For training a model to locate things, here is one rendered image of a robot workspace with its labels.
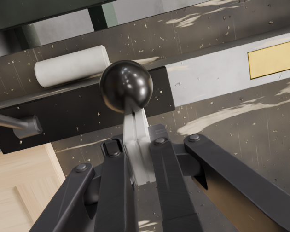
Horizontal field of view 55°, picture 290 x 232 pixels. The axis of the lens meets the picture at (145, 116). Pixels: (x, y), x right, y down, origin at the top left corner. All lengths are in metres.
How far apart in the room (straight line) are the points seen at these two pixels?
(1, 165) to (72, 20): 2.03
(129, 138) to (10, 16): 0.29
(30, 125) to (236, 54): 0.23
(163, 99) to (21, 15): 0.22
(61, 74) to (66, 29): 1.98
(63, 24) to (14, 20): 1.88
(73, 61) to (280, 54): 0.23
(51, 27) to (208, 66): 1.95
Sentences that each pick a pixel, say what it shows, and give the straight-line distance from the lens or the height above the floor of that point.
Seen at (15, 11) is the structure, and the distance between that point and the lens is 0.41.
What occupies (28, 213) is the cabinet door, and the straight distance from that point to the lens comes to 0.43.
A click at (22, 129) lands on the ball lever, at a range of 0.31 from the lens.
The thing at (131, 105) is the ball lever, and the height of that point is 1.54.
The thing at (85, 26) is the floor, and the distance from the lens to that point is 2.45.
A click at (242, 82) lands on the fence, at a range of 0.33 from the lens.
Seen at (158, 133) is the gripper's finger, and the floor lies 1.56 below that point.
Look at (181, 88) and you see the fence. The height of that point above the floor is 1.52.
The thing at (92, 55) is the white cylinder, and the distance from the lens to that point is 0.32.
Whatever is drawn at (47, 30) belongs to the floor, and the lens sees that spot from 2.18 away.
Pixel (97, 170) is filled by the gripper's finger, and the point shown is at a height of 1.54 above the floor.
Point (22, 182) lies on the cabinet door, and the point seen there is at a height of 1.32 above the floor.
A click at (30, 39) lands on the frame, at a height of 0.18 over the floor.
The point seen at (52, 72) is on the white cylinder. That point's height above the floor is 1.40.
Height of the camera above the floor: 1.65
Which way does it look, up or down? 33 degrees down
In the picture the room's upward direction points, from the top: 89 degrees clockwise
